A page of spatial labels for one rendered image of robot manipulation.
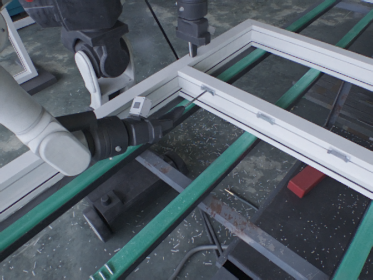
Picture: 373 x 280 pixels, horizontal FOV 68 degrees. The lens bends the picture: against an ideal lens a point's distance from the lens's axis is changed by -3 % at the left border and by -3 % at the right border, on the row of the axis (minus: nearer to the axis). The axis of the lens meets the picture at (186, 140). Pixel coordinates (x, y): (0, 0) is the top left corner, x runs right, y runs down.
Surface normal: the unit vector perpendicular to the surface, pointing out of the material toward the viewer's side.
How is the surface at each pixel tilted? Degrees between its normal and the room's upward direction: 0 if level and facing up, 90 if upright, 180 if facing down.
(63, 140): 84
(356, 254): 0
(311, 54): 90
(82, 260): 0
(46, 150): 84
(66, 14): 102
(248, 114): 90
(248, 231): 0
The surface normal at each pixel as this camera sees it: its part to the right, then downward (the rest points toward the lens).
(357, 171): -0.66, 0.55
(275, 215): -0.03, -0.69
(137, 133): 0.68, 0.16
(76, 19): 0.11, 0.84
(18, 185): 0.75, 0.47
